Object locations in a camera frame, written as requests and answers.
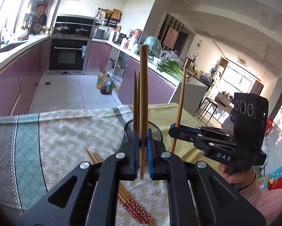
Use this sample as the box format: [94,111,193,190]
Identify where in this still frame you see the pink sleeve forearm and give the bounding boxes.
[239,178,282,225]

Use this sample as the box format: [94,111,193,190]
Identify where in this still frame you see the teal electric kettle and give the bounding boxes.
[144,36,161,58]

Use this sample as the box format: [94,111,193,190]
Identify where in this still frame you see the black range hood stove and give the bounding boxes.
[53,14,96,38]

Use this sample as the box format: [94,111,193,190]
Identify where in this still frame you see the cooking oil bottle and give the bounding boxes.
[96,70,105,89]

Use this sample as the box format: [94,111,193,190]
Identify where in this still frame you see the wall spice rack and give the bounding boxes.
[95,8,122,28]

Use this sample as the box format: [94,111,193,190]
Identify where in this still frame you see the black built-in oven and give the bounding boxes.
[48,38,89,71]

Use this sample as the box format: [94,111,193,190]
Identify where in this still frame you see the pink thermos jug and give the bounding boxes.
[132,29,142,40]

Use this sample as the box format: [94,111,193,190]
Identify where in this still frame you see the bamboo chopstick red end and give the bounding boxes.
[91,149,153,226]
[139,44,148,180]
[84,146,146,224]
[136,71,140,130]
[163,67,188,184]
[94,150,156,225]
[88,149,150,225]
[133,72,139,131]

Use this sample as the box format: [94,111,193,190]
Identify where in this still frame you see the patterned tablecloth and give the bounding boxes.
[0,104,219,225]

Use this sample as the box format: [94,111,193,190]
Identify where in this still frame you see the green leafy vegetables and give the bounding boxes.
[157,60,185,80]

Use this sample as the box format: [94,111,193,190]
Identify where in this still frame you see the right hand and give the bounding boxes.
[218,163,256,190]

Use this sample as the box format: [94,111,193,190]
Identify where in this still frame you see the black stool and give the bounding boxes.
[198,97,218,125]

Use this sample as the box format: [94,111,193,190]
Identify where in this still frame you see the black mesh utensil holder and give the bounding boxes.
[123,119,164,147]

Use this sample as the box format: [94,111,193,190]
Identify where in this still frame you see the steel cooking pot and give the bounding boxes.
[112,32,126,44]

